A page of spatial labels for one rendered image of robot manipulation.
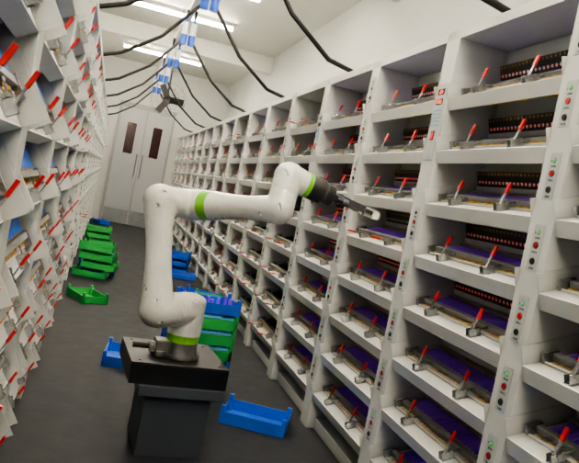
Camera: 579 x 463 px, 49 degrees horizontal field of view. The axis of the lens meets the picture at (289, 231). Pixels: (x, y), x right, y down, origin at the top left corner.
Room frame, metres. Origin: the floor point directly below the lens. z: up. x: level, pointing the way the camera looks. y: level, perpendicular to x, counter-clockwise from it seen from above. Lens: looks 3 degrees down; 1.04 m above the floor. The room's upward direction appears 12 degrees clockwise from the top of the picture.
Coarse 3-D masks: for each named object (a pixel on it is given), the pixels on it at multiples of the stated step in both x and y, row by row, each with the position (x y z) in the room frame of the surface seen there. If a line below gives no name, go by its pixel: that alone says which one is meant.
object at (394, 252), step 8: (352, 224) 2.97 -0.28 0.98; (360, 224) 2.99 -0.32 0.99; (368, 224) 3.00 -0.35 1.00; (376, 224) 3.01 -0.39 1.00; (392, 224) 2.91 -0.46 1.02; (400, 224) 2.84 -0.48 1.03; (352, 232) 2.98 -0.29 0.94; (352, 240) 2.89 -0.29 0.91; (360, 240) 2.79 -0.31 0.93; (368, 240) 2.74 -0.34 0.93; (376, 240) 2.72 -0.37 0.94; (360, 248) 2.81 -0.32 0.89; (368, 248) 2.72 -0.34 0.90; (376, 248) 2.63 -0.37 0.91; (384, 248) 2.55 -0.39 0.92; (392, 248) 2.48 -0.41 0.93; (400, 248) 2.46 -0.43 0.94; (384, 256) 2.56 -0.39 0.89; (392, 256) 2.48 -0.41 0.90; (400, 256) 2.41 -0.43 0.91
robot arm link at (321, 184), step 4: (316, 176) 2.33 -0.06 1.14; (320, 176) 2.34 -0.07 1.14; (316, 180) 2.31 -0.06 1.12; (320, 180) 2.32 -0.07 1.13; (324, 180) 2.34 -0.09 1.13; (316, 184) 2.31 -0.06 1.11; (320, 184) 2.31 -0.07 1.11; (324, 184) 2.32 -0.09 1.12; (312, 188) 2.30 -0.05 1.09; (316, 188) 2.30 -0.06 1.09; (320, 188) 2.31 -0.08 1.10; (324, 188) 2.31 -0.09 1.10; (312, 192) 2.31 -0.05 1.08; (316, 192) 2.31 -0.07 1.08; (320, 192) 2.31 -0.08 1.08; (324, 192) 2.31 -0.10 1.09; (308, 196) 2.32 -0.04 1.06; (312, 196) 2.31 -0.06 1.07; (316, 196) 2.31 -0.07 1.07; (320, 196) 2.32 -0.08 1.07; (324, 196) 2.33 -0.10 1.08; (312, 200) 2.34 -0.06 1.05; (316, 200) 2.33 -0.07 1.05; (320, 200) 2.33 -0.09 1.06
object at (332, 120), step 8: (360, 104) 3.60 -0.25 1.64; (336, 112) 3.66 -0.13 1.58; (344, 112) 3.67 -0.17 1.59; (352, 112) 3.23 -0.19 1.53; (360, 112) 3.25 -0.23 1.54; (328, 120) 3.65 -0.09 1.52; (336, 120) 3.42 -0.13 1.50; (344, 120) 3.32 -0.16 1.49; (352, 120) 3.21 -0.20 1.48; (360, 120) 3.10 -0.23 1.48; (328, 128) 3.56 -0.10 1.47; (336, 128) 3.44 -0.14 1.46
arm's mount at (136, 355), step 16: (128, 352) 2.37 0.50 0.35; (144, 352) 2.41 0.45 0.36; (208, 352) 2.60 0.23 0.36; (128, 368) 2.30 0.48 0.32; (144, 368) 2.27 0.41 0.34; (160, 368) 2.29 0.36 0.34; (176, 368) 2.31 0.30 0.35; (192, 368) 2.33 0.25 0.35; (208, 368) 2.35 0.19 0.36; (224, 368) 2.39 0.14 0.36; (160, 384) 2.29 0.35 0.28; (176, 384) 2.31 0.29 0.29; (192, 384) 2.33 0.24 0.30; (208, 384) 2.35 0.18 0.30; (224, 384) 2.37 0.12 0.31
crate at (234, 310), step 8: (176, 288) 3.29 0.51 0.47; (216, 296) 3.38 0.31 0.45; (208, 304) 3.16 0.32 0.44; (216, 304) 3.18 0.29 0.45; (224, 304) 3.19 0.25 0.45; (232, 304) 3.36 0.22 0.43; (240, 304) 3.23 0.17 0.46; (208, 312) 3.17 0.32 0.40; (216, 312) 3.18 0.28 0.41; (224, 312) 3.20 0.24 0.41; (232, 312) 3.21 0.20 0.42; (240, 312) 3.23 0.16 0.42
